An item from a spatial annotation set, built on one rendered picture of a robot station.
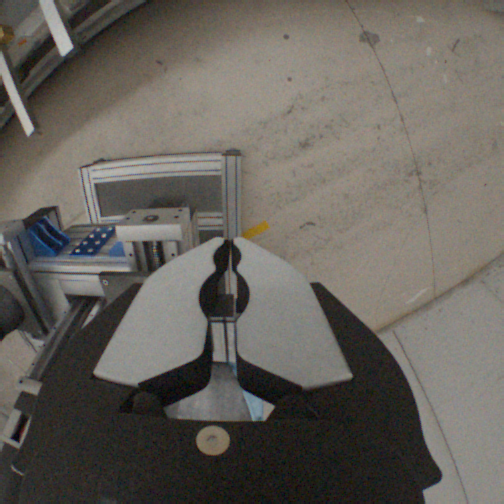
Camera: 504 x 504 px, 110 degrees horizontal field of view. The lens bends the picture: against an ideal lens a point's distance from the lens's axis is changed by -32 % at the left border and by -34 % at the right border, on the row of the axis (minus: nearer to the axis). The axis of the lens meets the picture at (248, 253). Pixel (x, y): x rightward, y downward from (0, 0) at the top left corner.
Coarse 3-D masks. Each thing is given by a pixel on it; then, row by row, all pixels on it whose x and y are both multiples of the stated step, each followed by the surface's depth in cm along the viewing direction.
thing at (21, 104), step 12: (0, 48) 31; (0, 60) 33; (0, 72) 35; (12, 72) 37; (12, 84) 38; (12, 96) 40; (24, 96) 42; (24, 108) 42; (24, 120) 44; (36, 120) 46; (36, 132) 48
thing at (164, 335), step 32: (192, 256) 10; (224, 256) 11; (160, 288) 8; (192, 288) 8; (128, 320) 7; (160, 320) 7; (192, 320) 7; (128, 352) 6; (160, 352) 6; (192, 352) 6; (128, 384) 5; (160, 384) 6; (192, 384) 6
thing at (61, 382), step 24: (120, 312) 7; (96, 336) 6; (72, 360) 5; (96, 360) 6; (48, 384) 5; (72, 384) 5; (96, 384) 5; (120, 384) 5; (48, 408) 4; (72, 408) 4; (96, 408) 4; (120, 408) 5; (48, 432) 4; (24, 456) 3
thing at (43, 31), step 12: (84, 0) 39; (96, 0) 41; (108, 0) 44; (72, 12) 41; (84, 12) 43; (72, 24) 46; (36, 36) 42; (48, 36) 43; (36, 48) 45; (48, 48) 49; (24, 60) 45; (36, 60) 50
